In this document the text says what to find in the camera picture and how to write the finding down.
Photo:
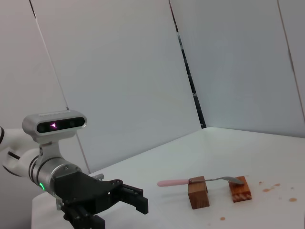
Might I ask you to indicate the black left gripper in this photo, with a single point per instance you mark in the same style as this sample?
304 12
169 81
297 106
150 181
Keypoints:
81 190

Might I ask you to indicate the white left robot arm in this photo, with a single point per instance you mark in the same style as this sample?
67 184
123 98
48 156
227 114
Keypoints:
14 143

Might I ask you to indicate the plain brown wooden block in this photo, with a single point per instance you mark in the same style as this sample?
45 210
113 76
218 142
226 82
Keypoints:
199 195

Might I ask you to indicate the stained orange wooden block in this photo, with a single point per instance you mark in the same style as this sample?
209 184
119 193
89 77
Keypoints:
240 192

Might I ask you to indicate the silver camera mount bracket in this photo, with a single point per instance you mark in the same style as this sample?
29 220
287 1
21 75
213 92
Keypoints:
50 150

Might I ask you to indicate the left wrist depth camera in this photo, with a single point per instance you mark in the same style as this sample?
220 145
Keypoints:
59 125

